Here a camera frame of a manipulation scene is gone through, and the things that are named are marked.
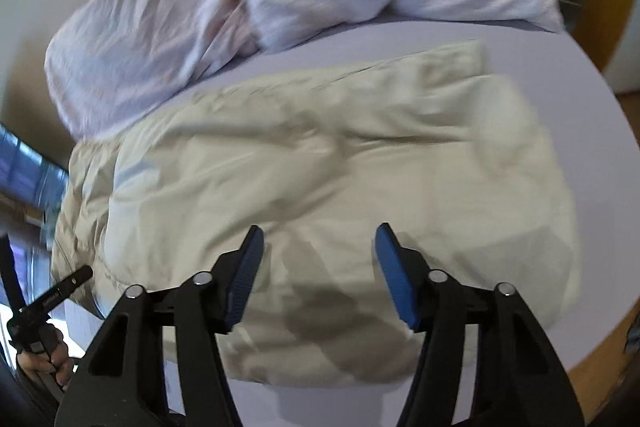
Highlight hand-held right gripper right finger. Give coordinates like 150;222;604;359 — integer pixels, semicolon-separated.
375;222;586;427

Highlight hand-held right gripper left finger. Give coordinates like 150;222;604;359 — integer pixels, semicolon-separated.
54;225;265;427

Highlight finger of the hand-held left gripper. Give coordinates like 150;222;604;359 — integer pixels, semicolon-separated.
0;233;25;314
42;265;94;308

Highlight cream puffer jacket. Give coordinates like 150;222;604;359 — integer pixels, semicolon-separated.
50;39;582;389

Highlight person's left hand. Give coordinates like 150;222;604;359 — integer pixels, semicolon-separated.
16;329;77;389

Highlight window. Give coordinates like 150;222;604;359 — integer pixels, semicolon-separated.
0;122;72;268

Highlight bed with lavender sheet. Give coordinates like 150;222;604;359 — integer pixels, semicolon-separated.
60;14;623;427

